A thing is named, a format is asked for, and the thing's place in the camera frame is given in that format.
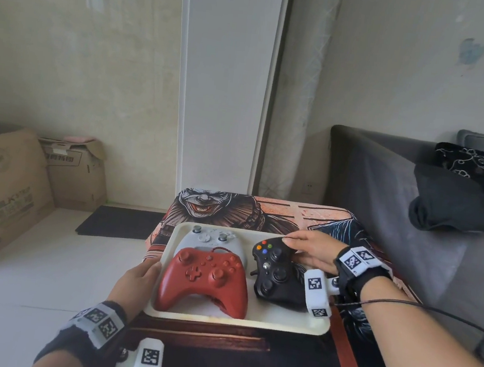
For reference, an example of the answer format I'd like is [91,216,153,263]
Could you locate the person's right hand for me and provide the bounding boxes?
[280,228,348,275]

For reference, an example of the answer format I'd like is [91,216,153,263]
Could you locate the person's left hand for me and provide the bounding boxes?
[106,256,163,318]

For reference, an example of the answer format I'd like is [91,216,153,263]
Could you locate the black game controller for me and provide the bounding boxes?
[246,233,319,313]

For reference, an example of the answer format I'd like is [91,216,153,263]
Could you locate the white rectangular tray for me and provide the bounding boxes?
[142,217,341,338]

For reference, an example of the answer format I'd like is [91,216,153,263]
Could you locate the person's left forearm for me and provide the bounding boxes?
[30,342,80,367]

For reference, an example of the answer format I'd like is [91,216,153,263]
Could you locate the person's right forearm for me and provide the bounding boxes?
[351,273,484,367]

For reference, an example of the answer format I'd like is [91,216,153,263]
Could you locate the red game controller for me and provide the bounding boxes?
[153,242,254,322]

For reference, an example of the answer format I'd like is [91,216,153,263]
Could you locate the dark floor mat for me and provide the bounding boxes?
[75,202,166,245]

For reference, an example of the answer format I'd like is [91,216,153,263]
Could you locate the white game controller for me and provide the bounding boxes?
[178,223,253,270]

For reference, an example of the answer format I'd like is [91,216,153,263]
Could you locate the grey sofa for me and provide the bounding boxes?
[306,123,484,367]

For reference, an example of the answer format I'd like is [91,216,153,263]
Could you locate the clown print table cover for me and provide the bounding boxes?
[131,183,434,367]

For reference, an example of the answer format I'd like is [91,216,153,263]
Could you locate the small cardboard box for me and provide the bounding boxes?
[31,132,115,214]

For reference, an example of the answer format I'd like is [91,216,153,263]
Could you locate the black folded cloth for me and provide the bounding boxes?
[406,163,484,238]

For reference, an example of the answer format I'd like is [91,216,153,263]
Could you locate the large cardboard box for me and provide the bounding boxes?
[0,125,64,281]

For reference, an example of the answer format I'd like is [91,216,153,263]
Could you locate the plastic wrapped mattress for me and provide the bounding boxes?
[257,0,347,205]

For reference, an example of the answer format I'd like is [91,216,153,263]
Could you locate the white door panel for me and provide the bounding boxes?
[158,0,290,203]

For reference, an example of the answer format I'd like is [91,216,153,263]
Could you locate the black floral cloth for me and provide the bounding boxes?
[428,141,484,214]

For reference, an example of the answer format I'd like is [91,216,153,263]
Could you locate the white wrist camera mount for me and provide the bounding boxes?
[299,267,342,321]
[114,334,166,367]

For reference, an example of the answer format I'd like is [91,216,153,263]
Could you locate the black wrist strap with markers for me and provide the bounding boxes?
[329,243,397,311]
[33,293,131,367]

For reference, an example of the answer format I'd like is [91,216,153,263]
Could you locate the thin black cable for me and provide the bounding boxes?
[330,292,484,339]

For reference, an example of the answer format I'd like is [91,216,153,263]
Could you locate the blue wall sticker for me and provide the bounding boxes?
[455,36,484,68]

